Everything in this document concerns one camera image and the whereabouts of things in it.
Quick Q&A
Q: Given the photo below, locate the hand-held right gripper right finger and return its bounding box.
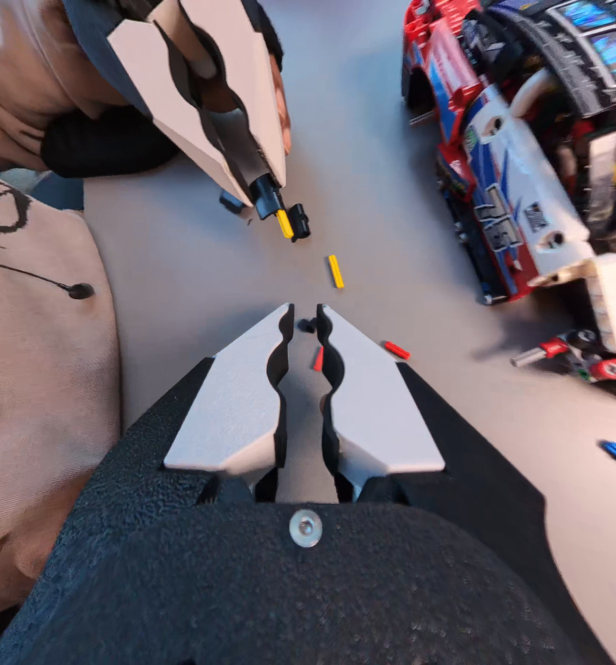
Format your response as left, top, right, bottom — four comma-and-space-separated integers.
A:
316, 304, 446, 502

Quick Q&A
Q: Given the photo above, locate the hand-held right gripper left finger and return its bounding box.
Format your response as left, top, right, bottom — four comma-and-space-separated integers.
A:
164, 303, 294, 502

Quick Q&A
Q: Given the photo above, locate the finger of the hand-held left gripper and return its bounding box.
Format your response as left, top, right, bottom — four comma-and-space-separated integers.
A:
178, 0, 288, 189
106, 18, 254, 209

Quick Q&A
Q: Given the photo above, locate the lego race car model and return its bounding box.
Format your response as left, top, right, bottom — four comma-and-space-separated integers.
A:
402, 0, 616, 401

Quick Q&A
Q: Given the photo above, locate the person's left hand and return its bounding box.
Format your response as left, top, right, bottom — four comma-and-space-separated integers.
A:
269, 52, 292, 157

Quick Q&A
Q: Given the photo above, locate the black chair armrest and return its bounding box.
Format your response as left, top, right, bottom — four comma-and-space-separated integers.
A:
40, 106, 181, 179

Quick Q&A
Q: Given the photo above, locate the thin black cord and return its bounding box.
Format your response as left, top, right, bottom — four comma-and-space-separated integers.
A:
0, 258, 96, 300

